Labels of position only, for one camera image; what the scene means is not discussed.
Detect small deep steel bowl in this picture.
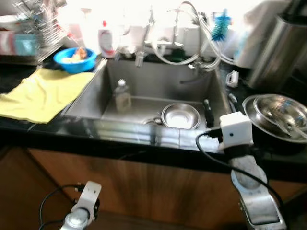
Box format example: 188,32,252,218
252,94,307,133

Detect large steel plate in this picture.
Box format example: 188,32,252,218
241,94,307,144

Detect small white plastic clip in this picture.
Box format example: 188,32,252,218
225,70,240,89

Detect wide shallow steel bowl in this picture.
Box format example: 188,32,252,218
160,102,201,130

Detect grey gooseneck tap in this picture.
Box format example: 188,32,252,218
179,1,217,73

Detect wooden base cabinet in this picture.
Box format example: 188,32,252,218
0,144,307,230

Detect steel drain strainer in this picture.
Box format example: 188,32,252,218
142,116,163,126

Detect stainless steel sink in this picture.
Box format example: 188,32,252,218
61,57,234,131

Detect steel spoon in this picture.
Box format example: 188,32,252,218
272,112,307,140

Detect tall steel container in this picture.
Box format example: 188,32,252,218
247,0,307,92

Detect dark sponge holder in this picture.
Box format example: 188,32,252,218
167,45,186,61

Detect white water purifier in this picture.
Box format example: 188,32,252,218
232,0,289,68

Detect blue bottle brush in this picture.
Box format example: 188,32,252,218
211,8,233,43

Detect steel pull-down sprayer faucet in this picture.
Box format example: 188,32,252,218
135,6,186,68

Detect clear plastic bottle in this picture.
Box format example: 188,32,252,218
113,79,132,114

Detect white red pump soap bottle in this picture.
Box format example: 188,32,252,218
97,20,117,59

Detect yellow dish cloth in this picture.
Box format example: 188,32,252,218
0,67,97,125

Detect brown food scraps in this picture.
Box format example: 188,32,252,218
64,46,90,63

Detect blue plastic bowl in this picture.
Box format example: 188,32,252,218
53,46,97,74

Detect teal plastic container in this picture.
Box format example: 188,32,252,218
14,33,39,56

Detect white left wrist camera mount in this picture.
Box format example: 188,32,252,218
71,181,103,217

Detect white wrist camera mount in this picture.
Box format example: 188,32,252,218
219,111,254,153
71,181,103,217

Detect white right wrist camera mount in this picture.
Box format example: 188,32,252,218
219,111,254,153

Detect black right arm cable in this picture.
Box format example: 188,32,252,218
195,128,284,207

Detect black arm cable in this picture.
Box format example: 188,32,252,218
38,184,86,230
195,128,284,207

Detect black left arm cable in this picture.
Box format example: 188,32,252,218
38,184,86,230

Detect steel wire dish rack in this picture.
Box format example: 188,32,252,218
0,0,68,66

